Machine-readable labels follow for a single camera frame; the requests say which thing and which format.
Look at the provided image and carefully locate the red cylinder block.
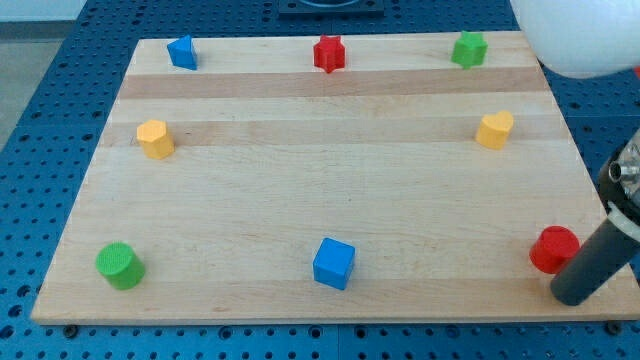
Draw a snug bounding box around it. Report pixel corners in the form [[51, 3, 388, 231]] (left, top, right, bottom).
[[529, 225, 580, 274]]

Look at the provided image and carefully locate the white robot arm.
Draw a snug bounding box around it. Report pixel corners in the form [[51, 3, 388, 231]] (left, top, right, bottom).
[[510, 0, 639, 79]]

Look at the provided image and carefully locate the wooden board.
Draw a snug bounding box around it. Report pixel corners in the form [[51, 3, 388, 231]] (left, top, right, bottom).
[[31, 31, 639, 325]]

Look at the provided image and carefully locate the blue cube block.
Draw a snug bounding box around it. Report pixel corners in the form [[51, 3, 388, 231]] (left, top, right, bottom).
[[312, 238, 356, 290]]

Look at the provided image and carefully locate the red star block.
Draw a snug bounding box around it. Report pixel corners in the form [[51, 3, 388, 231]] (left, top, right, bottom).
[[313, 35, 346, 73]]

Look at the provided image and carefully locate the yellow hexagon block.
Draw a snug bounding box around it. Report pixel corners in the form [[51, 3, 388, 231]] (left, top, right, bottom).
[[136, 119, 175, 159]]

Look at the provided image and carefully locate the yellow heart block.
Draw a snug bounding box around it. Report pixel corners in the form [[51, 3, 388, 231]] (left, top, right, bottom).
[[475, 110, 514, 150]]

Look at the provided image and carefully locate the blue triangle block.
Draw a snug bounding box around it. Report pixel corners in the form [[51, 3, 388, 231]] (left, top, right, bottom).
[[167, 35, 197, 70]]

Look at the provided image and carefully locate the green star block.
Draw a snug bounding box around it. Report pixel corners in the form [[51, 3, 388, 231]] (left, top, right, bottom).
[[451, 31, 488, 69]]

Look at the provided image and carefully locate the green cylinder block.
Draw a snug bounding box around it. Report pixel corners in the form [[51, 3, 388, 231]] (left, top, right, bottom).
[[95, 242, 146, 290]]

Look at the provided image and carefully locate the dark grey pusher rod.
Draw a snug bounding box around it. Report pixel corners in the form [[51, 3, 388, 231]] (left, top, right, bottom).
[[550, 212, 639, 306]]

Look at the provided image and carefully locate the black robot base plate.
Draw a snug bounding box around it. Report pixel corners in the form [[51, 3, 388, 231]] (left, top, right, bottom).
[[276, 0, 385, 17]]

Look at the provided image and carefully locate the black metal tool mount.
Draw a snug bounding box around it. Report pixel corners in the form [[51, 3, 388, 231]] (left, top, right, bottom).
[[597, 131, 639, 225]]

